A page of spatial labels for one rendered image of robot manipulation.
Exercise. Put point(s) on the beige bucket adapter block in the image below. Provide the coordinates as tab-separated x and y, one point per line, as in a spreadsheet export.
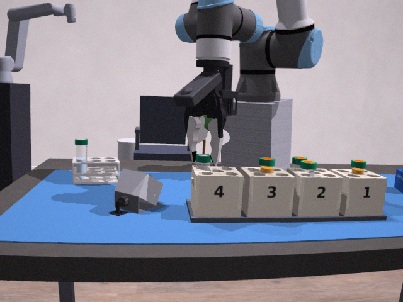
317	196
267	195
362	195
216	192

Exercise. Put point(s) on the blue bench mat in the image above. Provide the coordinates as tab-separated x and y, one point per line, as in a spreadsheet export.
59	212

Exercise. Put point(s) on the white tube rack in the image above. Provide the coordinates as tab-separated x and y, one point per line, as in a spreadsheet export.
107	175

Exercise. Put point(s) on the blue tube rack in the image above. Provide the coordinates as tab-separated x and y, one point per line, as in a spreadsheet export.
399	180

